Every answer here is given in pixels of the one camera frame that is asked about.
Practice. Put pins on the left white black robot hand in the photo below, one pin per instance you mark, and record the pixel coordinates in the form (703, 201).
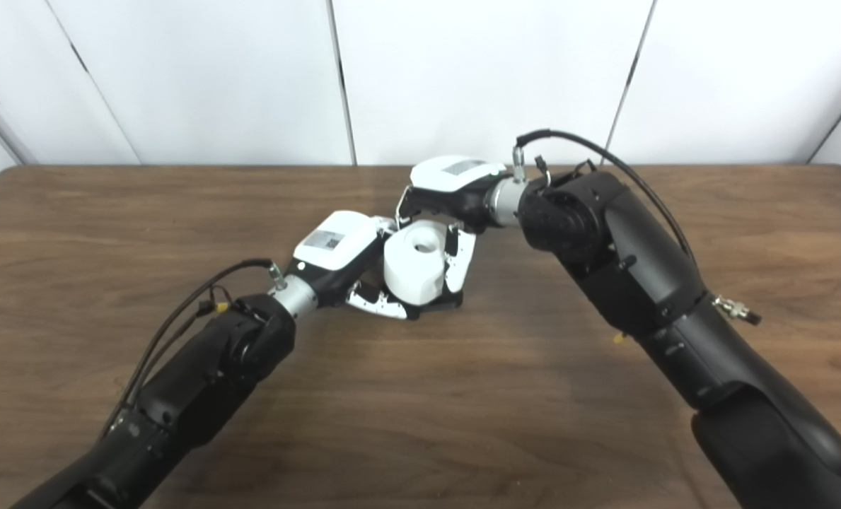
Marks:
(332, 247)

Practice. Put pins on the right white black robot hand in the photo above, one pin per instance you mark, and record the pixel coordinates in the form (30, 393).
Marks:
(459, 184)

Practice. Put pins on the round white piece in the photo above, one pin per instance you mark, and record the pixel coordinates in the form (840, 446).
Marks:
(413, 272)

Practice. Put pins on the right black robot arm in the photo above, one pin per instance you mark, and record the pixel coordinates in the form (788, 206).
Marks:
(639, 261)

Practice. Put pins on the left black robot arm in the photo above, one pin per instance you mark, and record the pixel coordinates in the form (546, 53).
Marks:
(201, 382)

